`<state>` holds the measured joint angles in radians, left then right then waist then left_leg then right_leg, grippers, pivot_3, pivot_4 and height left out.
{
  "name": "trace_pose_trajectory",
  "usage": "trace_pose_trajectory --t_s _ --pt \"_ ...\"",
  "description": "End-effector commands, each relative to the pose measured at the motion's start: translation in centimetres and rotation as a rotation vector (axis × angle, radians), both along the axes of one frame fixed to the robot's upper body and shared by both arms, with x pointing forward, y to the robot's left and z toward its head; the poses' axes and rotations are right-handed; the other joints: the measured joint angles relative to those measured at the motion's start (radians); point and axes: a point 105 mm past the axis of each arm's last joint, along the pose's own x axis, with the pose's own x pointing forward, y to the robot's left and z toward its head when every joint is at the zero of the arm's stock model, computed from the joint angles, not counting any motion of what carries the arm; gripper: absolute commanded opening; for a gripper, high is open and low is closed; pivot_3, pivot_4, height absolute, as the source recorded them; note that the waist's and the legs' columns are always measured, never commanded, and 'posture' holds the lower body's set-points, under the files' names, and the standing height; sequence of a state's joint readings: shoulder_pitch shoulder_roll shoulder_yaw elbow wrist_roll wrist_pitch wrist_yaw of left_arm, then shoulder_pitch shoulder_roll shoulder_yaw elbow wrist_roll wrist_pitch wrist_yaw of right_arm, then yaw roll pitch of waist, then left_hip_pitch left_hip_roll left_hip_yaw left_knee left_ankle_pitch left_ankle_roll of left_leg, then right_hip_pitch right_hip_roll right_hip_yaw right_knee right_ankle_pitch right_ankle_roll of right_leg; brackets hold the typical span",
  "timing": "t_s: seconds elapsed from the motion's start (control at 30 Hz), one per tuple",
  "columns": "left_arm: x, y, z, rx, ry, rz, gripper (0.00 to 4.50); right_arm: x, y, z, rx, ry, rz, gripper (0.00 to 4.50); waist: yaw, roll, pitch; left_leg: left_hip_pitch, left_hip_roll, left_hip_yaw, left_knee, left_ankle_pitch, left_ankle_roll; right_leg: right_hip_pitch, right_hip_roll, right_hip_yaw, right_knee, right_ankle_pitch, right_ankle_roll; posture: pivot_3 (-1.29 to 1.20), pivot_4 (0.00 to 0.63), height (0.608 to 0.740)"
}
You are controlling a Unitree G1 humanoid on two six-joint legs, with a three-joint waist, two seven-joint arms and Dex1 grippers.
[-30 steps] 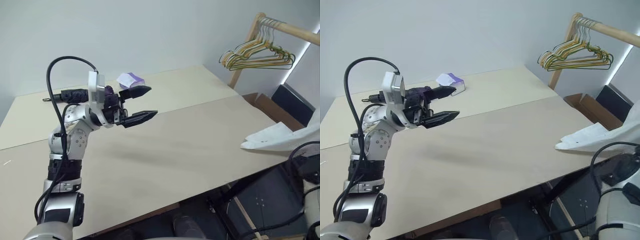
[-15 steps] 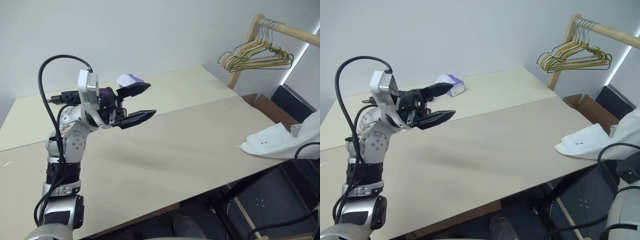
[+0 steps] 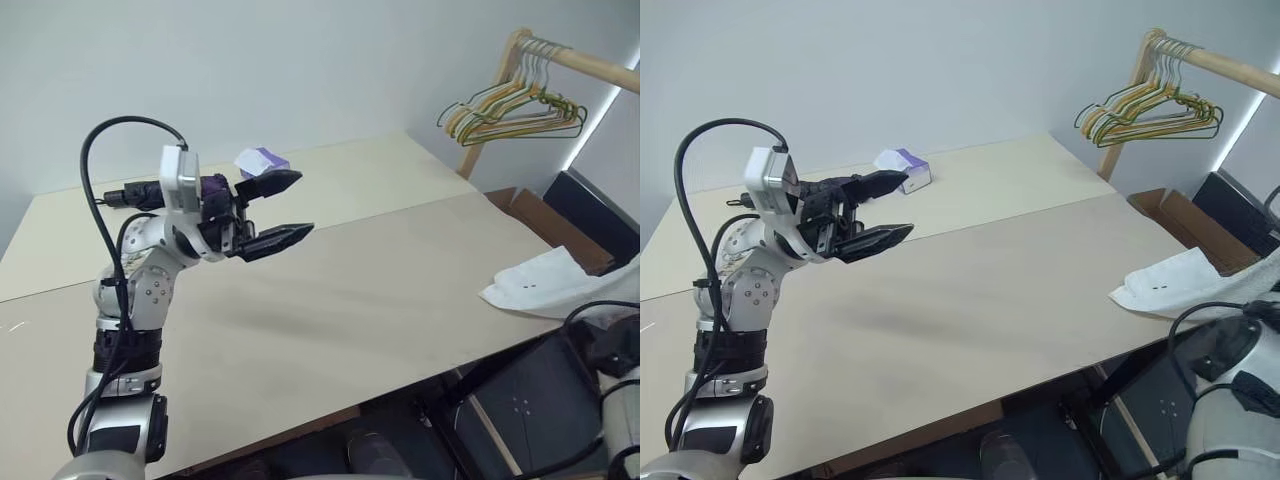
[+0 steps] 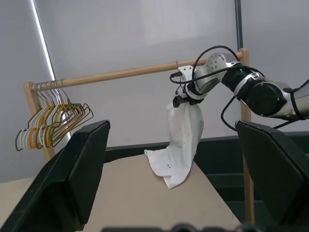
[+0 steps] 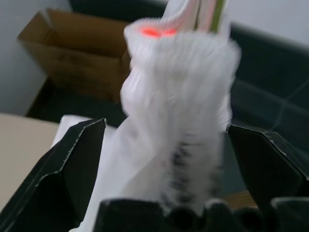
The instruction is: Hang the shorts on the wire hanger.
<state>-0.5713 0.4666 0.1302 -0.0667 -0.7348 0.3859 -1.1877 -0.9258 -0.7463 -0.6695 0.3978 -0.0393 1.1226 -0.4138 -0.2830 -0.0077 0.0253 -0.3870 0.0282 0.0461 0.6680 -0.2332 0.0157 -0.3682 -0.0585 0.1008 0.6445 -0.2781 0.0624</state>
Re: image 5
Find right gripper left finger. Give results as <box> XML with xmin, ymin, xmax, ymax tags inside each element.
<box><xmin>0</xmin><ymin>117</ymin><xmax>108</xmax><ymax>232</ymax></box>

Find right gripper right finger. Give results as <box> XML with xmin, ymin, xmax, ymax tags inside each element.
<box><xmin>225</xmin><ymin>123</ymin><xmax>309</xmax><ymax>211</ymax></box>

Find white shorts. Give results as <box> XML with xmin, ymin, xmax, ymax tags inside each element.
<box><xmin>52</xmin><ymin>0</ymin><xmax>242</xmax><ymax>232</ymax></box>

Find green wire hanger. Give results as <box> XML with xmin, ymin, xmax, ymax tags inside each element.
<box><xmin>193</xmin><ymin>0</ymin><xmax>229</xmax><ymax>33</ymax></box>

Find brown cardboard box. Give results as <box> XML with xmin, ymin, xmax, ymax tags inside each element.
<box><xmin>16</xmin><ymin>8</ymin><xmax>132</xmax><ymax>103</ymax></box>

